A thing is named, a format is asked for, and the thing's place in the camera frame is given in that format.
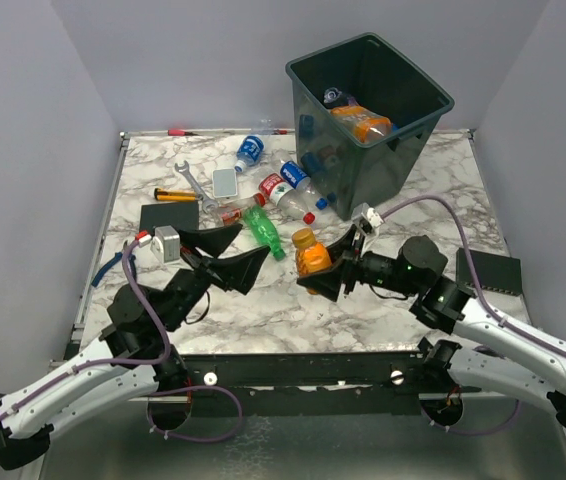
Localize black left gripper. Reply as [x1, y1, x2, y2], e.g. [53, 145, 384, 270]
[161, 225, 272, 333]

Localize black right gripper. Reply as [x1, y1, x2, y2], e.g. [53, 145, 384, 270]
[298, 222, 421, 299]

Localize orange juice bottle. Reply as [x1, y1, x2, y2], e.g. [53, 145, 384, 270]
[292, 228, 332, 276]

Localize red label water bottle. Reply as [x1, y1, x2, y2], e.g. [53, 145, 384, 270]
[258, 173, 315, 225]

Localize large orange label bottle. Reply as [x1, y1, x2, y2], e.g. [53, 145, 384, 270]
[330, 105, 393, 144]

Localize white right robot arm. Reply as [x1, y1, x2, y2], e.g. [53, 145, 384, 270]
[297, 227, 566, 428]

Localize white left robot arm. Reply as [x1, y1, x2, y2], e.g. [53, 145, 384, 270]
[0, 224, 270, 471]

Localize pepsi bottle beside bin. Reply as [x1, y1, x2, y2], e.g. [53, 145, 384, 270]
[279, 160, 328, 211]

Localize dark green plastic bin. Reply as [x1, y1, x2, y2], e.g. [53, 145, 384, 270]
[285, 33, 454, 220]

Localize red cap bottle small label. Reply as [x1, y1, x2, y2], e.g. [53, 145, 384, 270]
[211, 193, 266, 227]

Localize green plastic bottle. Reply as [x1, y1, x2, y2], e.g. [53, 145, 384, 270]
[243, 205, 286, 261]

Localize silver wrench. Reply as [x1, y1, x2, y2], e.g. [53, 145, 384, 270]
[174, 161, 219, 214]

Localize black flat box left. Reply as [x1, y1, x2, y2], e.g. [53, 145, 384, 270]
[139, 202, 199, 235]

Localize white grey power bank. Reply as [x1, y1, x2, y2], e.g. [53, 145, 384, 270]
[212, 168, 238, 199]

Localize yellow utility knife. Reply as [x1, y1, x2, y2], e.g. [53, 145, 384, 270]
[153, 188, 200, 202]

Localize blue label bottle far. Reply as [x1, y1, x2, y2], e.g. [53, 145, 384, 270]
[234, 135, 264, 173]

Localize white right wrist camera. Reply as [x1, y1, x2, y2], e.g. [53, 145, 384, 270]
[351, 203, 384, 240]

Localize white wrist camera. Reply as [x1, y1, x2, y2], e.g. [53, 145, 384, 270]
[135, 226, 181, 265]
[351, 203, 384, 240]

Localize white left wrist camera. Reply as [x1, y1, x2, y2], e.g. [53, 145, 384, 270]
[135, 226, 181, 265]

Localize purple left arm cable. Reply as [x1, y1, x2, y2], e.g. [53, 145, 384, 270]
[0, 234, 244, 456]

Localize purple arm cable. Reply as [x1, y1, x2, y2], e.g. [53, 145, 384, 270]
[0, 234, 244, 456]
[377, 193, 566, 436]

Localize blue handled pliers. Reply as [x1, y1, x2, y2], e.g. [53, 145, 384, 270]
[90, 242, 137, 288]

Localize black network switch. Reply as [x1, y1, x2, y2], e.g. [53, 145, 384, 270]
[455, 248, 523, 296]

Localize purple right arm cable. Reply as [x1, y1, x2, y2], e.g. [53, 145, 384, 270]
[377, 193, 566, 436]

